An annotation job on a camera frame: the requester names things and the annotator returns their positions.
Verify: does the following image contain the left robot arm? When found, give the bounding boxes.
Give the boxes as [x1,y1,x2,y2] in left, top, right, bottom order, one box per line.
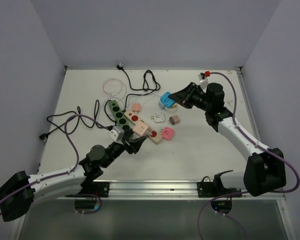
[0,131,146,222]

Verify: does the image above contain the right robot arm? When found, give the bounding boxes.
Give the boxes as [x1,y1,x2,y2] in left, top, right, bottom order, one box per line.
[168,82,287,197]

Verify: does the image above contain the blue round adapter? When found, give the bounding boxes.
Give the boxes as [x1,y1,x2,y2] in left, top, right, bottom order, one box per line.
[158,91,176,110]

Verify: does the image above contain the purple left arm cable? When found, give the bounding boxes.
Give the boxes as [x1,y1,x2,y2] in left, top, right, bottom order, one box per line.
[0,114,113,221]

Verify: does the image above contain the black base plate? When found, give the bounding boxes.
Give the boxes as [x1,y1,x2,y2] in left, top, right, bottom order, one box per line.
[66,181,110,198]
[196,176,242,198]

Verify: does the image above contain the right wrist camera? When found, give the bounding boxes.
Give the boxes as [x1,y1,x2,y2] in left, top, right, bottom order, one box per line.
[198,71,211,90]

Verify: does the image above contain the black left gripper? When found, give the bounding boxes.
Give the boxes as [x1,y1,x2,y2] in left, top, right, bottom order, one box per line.
[102,127,146,168]

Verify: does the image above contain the white socket adapter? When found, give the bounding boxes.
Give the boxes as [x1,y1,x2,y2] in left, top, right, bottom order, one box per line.
[150,112,166,124]

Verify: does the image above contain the aluminium front rail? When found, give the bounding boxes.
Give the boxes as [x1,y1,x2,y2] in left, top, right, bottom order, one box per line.
[22,178,286,200]

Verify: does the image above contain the beige cube socket adapter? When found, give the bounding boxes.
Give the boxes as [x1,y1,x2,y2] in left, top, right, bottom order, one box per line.
[132,120,152,137]

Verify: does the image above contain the brown plug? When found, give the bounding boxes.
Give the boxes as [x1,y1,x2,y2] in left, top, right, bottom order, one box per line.
[168,115,180,126]

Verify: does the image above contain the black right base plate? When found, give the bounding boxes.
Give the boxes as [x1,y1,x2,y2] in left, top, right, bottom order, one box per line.
[196,176,242,198]

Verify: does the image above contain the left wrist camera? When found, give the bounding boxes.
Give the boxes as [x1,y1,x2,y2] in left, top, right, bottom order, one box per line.
[107,126,125,144]

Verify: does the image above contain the beige power strip red sockets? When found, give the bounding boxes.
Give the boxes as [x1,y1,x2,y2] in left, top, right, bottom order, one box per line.
[124,110,162,144]

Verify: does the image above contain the pink USB charger cube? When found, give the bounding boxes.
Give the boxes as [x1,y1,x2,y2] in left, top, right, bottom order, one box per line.
[132,101,141,113]

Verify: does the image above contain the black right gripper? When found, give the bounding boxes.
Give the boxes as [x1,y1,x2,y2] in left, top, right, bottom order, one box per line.
[168,82,211,112]

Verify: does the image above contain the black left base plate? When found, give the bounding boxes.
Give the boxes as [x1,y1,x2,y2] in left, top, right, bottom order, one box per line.
[66,181,110,198]

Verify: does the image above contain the black loose power cord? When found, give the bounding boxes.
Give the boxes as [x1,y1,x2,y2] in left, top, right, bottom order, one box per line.
[38,67,163,143]

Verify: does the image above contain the green power strip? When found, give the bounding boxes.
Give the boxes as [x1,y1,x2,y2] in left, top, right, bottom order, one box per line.
[108,100,131,131]

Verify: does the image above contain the pink socket adapter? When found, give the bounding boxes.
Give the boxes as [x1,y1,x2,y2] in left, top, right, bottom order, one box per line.
[160,126,175,141]

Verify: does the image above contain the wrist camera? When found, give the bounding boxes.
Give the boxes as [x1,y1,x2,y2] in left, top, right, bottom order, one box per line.
[198,71,211,90]
[107,126,125,144]

